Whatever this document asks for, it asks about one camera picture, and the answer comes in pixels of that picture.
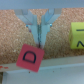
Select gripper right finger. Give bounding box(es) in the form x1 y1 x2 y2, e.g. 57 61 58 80
40 8 61 48

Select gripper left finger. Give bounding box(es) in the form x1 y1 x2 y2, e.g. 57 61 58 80
14 8 43 48

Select yellow block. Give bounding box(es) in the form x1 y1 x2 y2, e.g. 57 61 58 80
68 21 84 51

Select pink block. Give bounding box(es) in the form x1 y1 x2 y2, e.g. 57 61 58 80
15 43 46 73

